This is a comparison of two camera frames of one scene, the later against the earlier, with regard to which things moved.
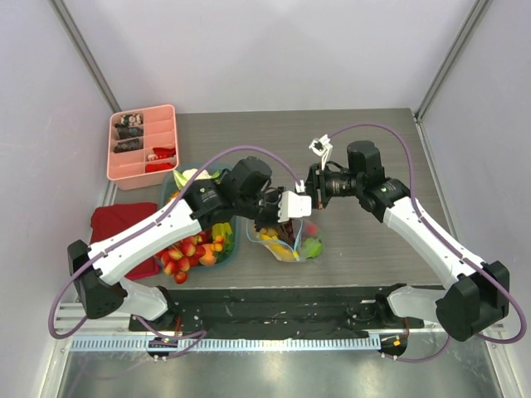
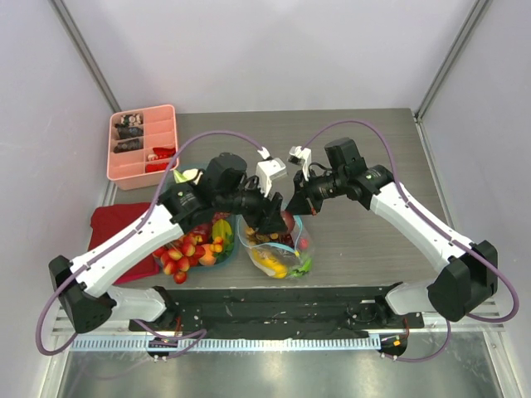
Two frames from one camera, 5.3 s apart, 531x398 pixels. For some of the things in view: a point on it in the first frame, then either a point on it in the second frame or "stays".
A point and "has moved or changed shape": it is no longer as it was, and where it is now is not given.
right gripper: x=317 y=187 stays
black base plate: x=284 y=309 stays
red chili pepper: x=311 y=229 → x=304 y=244
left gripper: x=273 y=220 stays
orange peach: x=208 y=258 stays
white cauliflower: x=182 y=178 stays
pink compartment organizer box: x=142 y=147 stays
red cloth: x=109 y=219 stays
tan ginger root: x=270 y=230 has moved or changed shape
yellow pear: x=282 y=249 → x=280 y=270
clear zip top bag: x=294 y=240 has moved or changed shape
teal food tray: x=216 y=245 stays
